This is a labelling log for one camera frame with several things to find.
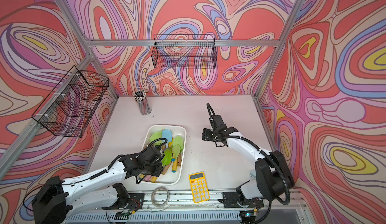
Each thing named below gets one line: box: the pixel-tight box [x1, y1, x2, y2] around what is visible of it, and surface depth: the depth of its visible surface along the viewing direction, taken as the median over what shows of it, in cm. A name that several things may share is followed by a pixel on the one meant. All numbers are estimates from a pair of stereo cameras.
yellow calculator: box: [188, 171, 211, 204], surface depth 78 cm
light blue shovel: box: [161, 129, 173, 143], surface depth 97 cm
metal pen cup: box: [132, 89, 152, 116], surface depth 101 cm
